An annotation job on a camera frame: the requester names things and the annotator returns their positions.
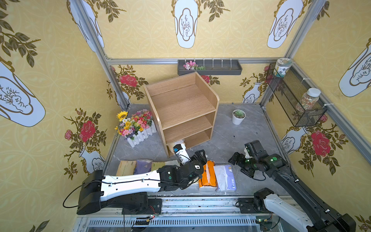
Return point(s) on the wooden shelf unit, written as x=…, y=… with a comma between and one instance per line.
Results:
x=183, y=108

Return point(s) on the orange cream tissue pack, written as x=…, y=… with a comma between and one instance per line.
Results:
x=126, y=168

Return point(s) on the white floral tissue pack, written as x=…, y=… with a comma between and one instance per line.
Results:
x=173, y=162

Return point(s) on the metal base rail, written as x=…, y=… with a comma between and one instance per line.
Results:
x=200, y=213

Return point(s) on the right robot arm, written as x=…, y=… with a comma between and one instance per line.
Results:
x=314, y=216

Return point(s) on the artificial flowers white fence planter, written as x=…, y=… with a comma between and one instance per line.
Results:
x=137, y=128

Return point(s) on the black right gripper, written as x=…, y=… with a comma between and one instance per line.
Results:
x=242, y=160

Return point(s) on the purple tissue pack bottom shelf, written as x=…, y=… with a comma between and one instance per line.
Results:
x=225, y=178

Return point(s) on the purple Vinda tissue pack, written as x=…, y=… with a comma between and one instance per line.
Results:
x=143, y=166

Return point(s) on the black wire wall basket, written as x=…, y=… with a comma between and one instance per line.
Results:
x=289, y=91

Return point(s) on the yellow green floral tissue pack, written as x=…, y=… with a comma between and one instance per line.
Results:
x=155, y=165

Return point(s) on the glass jar white lid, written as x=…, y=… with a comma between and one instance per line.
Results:
x=308, y=100

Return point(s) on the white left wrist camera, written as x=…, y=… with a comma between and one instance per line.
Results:
x=181, y=153

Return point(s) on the grey wall tray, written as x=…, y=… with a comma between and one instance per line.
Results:
x=212, y=67

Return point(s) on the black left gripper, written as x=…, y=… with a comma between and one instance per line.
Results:
x=198, y=162

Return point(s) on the pink flowers in tray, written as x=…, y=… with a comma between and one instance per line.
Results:
x=191, y=65

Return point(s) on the orange tissue pack bottom shelf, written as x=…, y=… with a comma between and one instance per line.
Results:
x=171, y=146

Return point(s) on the printed jar on basket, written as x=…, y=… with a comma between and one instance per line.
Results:
x=282, y=66

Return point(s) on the orange white tissue box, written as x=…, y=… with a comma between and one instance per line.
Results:
x=208, y=180

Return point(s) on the small potted cactus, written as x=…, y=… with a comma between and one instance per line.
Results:
x=238, y=116

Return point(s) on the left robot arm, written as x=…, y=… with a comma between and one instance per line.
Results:
x=99, y=191

